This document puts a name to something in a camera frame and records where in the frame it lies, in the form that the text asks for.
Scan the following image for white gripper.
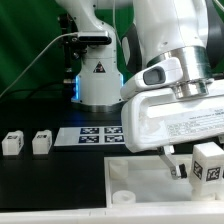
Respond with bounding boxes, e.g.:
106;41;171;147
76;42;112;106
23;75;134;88
121;87;224;180

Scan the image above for white square table top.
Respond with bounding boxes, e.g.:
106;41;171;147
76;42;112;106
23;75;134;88
104;156;224;208

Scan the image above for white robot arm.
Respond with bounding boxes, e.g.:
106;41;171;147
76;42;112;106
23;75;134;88
56;0;224;178

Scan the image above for white sheet with tags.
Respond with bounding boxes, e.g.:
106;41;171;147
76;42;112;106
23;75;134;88
54;126;124;146

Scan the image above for white front rail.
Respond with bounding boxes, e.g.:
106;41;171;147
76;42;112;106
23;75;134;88
0;202;224;224

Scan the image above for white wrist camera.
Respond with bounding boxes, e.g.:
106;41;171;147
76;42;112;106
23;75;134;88
121;57;183;100

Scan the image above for grey cable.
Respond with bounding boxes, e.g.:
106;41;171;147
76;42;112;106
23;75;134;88
0;32;80;100

